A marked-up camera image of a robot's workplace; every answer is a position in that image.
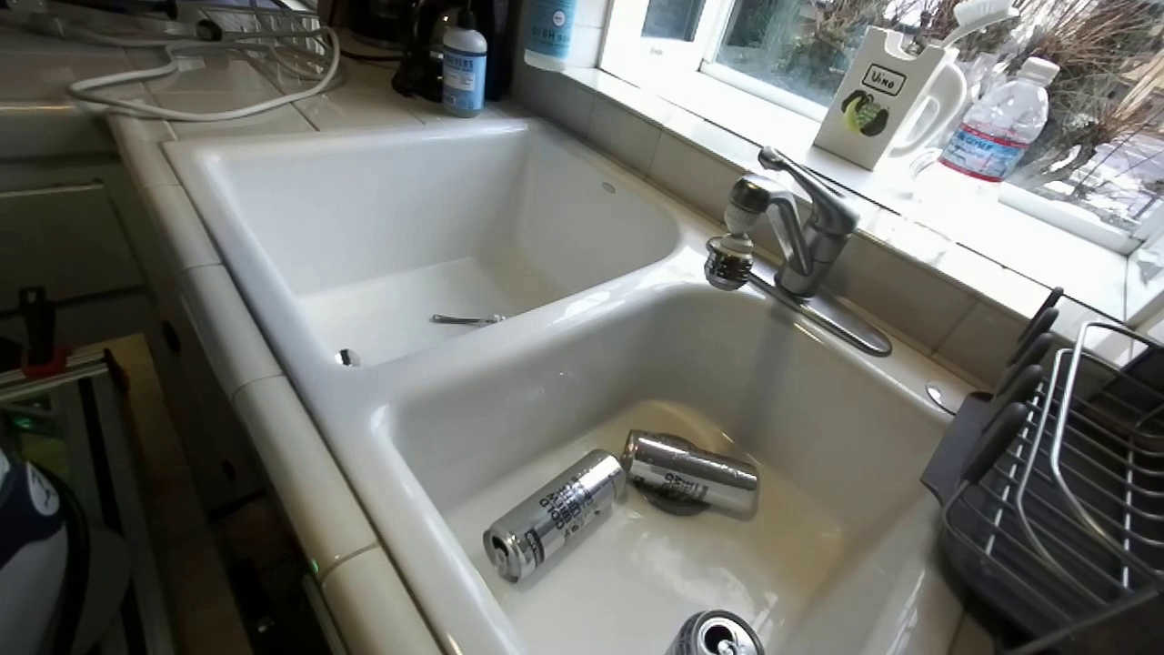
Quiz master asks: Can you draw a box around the short white blue-label pump bottle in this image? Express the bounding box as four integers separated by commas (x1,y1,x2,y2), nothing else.
437,14,491,121

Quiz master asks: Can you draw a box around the clear plastic water bottle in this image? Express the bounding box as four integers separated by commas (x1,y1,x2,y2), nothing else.
939,50,1055,185

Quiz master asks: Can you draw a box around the metal spoon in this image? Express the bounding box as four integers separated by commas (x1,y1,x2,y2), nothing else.
428,311,507,331

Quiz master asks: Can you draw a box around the silver drink can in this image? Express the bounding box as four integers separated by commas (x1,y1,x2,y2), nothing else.
671,609,768,655
479,447,631,585
624,429,764,520

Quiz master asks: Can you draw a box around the white double sink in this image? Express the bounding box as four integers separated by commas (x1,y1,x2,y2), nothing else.
156,113,974,655

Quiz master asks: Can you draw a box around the chrome sink faucet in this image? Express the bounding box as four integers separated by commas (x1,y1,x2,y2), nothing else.
702,146,899,362

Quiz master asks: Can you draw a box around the white carton with green logo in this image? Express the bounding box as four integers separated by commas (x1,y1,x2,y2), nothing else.
812,22,974,174

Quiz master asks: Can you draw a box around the black dish drying rack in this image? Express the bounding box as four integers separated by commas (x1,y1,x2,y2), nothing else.
919,289,1164,655

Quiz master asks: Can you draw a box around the beige cabinet drawer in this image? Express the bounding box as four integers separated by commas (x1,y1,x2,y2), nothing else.
0,158,159,305

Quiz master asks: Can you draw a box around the black red clamp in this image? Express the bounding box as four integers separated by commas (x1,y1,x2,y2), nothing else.
16,286,65,375

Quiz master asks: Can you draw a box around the white dark round appliance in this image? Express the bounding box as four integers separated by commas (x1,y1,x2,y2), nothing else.
0,447,89,655

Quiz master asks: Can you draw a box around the white cord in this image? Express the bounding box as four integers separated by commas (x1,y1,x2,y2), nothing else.
65,14,346,127

